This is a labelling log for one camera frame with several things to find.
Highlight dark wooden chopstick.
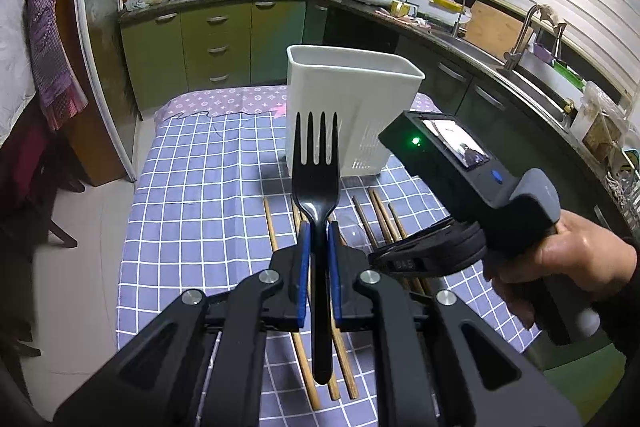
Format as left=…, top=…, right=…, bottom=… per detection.
left=352, top=196, right=378, bottom=251

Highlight black plastic fork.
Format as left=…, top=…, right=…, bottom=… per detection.
left=292, top=114, right=340, bottom=385

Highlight green kitchen cabinets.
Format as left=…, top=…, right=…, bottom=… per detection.
left=120, top=0, right=328, bottom=113

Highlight right hand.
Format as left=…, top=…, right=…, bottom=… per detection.
left=484, top=210, right=638, bottom=329

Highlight blue checkered tablecloth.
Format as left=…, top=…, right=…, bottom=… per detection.
left=115, top=86, right=540, bottom=426

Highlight steel sink faucet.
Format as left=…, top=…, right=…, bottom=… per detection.
left=504, top=3, right=567, bottom=70

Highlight white plastic utensil holder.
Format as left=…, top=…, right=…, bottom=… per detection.
left=285, top=44, right=425, bottom=176

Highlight wooden cutting board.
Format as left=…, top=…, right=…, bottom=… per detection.
left=465, top=1, right=522, bottom=61

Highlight yellow mug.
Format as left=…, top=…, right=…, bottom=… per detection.
left=390, top=0, right=419, bottom=18

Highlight purple checkered apron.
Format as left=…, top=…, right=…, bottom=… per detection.
left=25, top=0, right=88, bottom=131

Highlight white hanging cloth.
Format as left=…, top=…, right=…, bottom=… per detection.
left=0, top=0, right=36, bottom=142

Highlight glass sliding door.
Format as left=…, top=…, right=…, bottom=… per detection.
left=74, top=0, right=139, bottom=182

